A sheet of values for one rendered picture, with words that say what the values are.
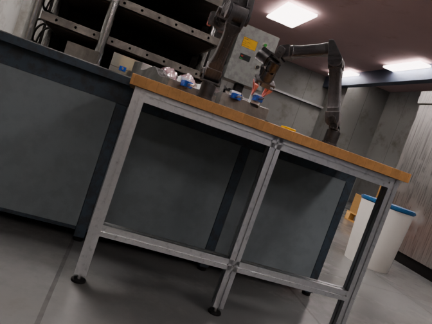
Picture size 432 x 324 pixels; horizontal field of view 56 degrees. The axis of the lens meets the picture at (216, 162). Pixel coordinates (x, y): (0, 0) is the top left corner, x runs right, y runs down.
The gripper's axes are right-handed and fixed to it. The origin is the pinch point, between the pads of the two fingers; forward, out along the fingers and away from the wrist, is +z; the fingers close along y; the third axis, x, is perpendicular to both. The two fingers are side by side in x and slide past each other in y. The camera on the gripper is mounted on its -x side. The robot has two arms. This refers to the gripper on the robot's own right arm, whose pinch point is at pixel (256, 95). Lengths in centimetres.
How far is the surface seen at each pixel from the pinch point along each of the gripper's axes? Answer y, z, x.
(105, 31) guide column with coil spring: 81, 28, -70
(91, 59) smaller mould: 80, 16, -4
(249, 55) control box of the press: -15, 13, -91
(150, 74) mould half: 52, 12, -3
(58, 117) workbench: 85, 35, 24
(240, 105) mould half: 6.8, 5.6, 5.3
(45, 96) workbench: 92, 28, 20
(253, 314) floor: -19, 61, 82
